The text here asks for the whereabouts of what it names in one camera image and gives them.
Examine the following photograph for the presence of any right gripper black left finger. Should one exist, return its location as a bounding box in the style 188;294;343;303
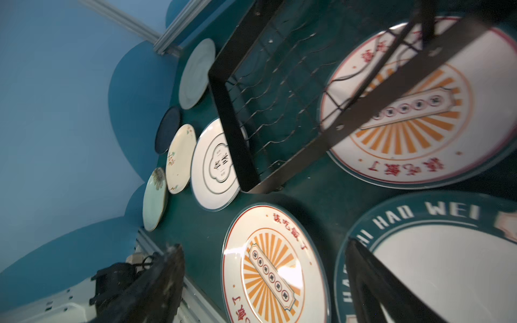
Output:
92;244;185;322

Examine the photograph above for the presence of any black wire dish rack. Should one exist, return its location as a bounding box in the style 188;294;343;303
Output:
209;1;516;194

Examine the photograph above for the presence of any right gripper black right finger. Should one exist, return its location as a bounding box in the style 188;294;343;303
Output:
345;239;444;322

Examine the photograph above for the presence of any mint green leaf plate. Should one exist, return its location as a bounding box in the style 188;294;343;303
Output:
142;168;168;231

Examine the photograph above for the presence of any white plate, black flower outline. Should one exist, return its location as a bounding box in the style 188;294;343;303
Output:
191;118;240;212

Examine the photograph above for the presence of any cream floral plate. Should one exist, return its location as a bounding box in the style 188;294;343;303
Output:
165;124;197;195

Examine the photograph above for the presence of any sunburst plate near rack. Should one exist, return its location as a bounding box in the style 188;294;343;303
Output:
328;26;516;190

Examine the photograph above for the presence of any aluminium frame rail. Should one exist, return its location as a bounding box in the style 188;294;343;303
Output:
153;0;211;57

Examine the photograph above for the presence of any grey-green plain plate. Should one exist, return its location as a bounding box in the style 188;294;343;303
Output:
179;38;216;110

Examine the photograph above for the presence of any front sunburst plate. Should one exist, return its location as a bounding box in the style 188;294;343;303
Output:
221;203;331;322

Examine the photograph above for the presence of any dark navy plate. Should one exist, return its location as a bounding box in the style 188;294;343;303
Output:
154;106;182;155

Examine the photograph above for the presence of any green-rimmed Hao Wei plate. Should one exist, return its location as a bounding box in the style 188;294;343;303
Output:
346;191;516;322

